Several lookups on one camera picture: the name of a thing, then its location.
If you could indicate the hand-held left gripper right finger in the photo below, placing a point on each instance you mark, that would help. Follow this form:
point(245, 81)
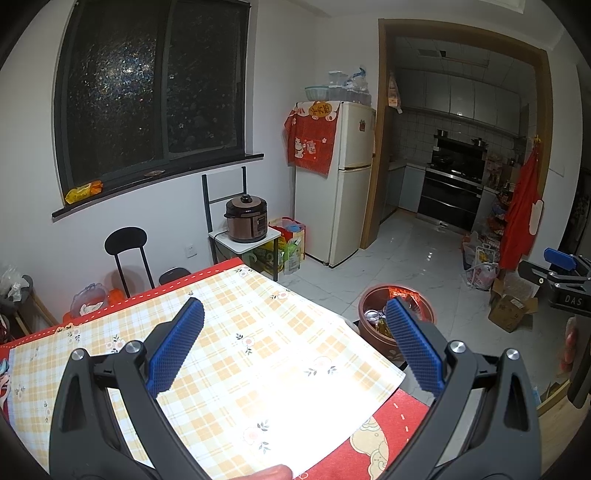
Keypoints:
point(413, 346)

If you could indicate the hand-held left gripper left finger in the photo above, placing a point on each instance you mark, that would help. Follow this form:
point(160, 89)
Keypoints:
point(178, 346)

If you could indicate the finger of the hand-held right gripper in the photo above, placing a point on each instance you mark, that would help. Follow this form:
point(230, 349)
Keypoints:
point(559, 259)
point(533, 272)

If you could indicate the gold foil wrapper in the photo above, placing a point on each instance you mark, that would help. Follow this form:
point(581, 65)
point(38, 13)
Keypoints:
point(381, 327)

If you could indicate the brown trash bin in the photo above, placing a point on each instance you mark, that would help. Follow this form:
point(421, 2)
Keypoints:
point(369, 339)

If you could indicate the person's left hand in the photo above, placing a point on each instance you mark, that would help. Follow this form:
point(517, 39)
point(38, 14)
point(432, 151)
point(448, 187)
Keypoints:
point(272, 473)

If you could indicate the open cardboard box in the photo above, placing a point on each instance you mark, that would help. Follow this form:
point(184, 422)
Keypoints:
point(508, 311)

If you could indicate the white plastic bags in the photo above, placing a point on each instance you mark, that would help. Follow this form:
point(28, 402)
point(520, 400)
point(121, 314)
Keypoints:
point(482, 274)

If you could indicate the red apron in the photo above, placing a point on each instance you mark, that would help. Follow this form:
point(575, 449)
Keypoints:
point(519, 221)

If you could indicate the yellow plaid table cover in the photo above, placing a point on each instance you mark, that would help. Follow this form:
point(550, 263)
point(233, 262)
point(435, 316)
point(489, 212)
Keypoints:
point(231, 346)

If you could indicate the black chair seat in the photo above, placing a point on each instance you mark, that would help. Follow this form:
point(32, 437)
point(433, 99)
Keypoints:
point(173, 274)

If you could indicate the orange object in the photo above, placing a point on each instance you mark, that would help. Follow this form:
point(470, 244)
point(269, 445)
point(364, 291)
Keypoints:
point(115, 296)

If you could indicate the clear plastic container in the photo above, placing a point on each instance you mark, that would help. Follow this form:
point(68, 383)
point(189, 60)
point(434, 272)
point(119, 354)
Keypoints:
point(87, 300)

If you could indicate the black kitchen oven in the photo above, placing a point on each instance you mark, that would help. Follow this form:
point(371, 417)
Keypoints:
point(450, 198)

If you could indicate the black rack with white top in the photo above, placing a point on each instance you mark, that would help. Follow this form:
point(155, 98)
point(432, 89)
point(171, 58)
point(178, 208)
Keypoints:
point(217, 237)

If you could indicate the black round-back chair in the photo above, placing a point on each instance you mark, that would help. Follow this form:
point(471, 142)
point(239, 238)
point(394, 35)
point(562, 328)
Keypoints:
point(125, 240)

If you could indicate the brown pressure cooker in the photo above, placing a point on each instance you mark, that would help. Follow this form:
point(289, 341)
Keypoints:
point(244, 224)

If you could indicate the wooden stool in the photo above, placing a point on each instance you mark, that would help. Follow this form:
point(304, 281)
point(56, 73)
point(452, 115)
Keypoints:
point(41, 311)

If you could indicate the black range hood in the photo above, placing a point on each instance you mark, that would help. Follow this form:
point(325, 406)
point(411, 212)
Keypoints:
point(457, 152)

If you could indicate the colourful shopping bag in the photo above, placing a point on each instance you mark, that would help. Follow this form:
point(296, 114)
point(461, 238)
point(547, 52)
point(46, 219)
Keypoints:
point(291, 249)

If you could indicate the white refrigerator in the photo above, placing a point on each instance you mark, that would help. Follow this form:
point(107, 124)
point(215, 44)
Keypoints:
point(341, 207)

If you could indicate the small dish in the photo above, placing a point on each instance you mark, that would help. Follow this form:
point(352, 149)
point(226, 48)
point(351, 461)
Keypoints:
point(154, 173)

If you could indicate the crumpled clear plastic bag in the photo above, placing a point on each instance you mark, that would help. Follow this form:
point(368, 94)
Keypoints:
point(13, 284)

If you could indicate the dark window sill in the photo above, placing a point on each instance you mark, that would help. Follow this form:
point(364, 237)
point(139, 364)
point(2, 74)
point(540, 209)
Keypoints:
point(57, 213)

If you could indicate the yellow snack packet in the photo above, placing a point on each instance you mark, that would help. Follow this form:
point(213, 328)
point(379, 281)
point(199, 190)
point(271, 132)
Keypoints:
point(84, 191)

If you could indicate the grey upper kitchen cabinets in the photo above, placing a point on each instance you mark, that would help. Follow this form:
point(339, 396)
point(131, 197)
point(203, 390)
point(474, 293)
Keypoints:
point(461, 97)

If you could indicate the red printed cloth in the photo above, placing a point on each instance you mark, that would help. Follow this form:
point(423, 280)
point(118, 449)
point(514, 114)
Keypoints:
point(311, 147)

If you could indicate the hanging packet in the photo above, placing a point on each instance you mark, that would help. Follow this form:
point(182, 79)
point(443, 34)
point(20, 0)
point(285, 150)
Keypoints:
point(395, 92)

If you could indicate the clear plastic containers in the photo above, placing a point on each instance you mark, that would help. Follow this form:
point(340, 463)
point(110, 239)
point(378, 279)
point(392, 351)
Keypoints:
point(351, 87)

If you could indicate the dark window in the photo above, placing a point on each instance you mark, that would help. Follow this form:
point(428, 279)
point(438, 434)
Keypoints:
point(115, 92)

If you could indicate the glass bowl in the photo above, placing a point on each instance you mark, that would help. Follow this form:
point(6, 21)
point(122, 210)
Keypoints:
point(316, 93)

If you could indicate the wall socket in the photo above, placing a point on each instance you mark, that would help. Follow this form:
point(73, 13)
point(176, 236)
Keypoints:
point(190, 250)

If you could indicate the wooden door frame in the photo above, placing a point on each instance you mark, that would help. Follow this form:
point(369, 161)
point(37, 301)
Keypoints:
point(383, 138)

